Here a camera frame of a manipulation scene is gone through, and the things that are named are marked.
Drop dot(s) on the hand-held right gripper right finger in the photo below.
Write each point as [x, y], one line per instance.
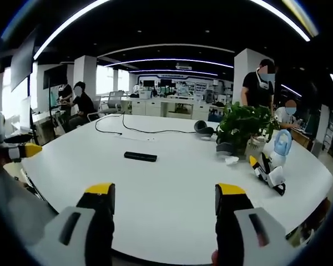
[238, 230]

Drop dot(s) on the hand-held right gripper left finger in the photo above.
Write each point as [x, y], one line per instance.
[83, 227]

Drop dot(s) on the person's right hand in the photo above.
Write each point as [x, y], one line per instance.
[215, 259]

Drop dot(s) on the dark hanging monitor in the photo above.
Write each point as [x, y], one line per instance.
[22, 66]

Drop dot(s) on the black remote control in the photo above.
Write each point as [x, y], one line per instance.
[140, 156]

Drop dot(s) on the small blue white fan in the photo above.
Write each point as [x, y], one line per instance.
[280, 149]

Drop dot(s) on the grey headphones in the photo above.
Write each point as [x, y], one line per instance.
[202, 128]

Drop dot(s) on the crumpled white tissue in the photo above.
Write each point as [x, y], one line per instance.
[231, 160]

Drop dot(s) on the spare white hand-held gripper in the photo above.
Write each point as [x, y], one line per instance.
[269, 174]

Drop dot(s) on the white office chair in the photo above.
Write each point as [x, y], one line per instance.
[114, 102]

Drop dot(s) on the row of white cabinets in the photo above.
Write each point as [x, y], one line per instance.
[169, 107]

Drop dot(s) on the green potted plant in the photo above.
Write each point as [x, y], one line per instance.
[242, 124]

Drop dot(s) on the black wall screen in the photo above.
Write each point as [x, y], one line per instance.
[55, 76]

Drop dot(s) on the grey pouch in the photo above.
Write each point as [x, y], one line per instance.
[224, 147]

